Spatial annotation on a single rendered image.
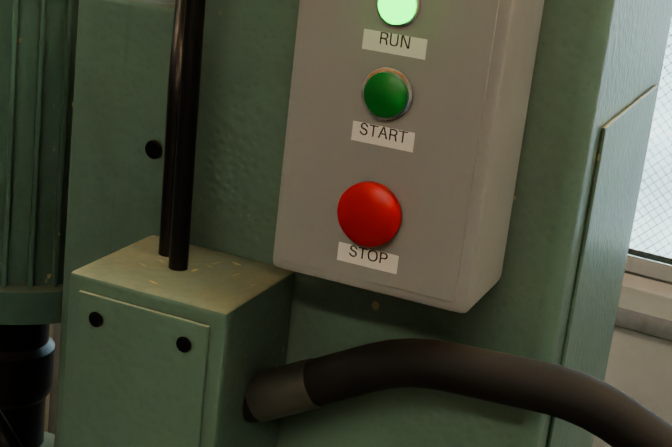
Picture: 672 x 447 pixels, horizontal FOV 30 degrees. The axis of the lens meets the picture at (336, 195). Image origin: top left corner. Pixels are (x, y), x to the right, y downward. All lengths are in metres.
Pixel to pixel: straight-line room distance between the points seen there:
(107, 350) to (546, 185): 0.23
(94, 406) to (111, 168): 0.17
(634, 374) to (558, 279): 1.57
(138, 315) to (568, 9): 0.25
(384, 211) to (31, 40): 0.30
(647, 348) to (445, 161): 1.63
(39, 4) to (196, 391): 0.28
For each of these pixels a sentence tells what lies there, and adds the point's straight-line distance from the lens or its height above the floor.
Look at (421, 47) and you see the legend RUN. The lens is 0.55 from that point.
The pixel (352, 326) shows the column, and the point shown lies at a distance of 0.66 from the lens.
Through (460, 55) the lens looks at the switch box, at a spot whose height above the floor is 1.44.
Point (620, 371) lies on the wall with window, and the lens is 2.20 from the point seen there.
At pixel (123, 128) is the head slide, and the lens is 0.75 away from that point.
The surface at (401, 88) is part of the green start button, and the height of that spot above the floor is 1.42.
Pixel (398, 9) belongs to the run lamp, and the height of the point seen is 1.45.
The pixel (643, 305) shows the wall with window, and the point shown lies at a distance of 2.15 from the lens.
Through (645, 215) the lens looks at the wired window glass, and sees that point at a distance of 2.19.
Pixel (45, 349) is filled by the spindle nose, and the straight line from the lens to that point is 0.92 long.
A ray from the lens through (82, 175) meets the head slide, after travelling 0.77.
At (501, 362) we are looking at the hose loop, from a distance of 0.60.
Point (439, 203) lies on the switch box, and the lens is 0.56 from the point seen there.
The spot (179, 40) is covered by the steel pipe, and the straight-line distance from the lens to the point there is 0.66.
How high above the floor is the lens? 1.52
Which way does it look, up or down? 16 degrees down
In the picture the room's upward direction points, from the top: 7 degrees clockwise
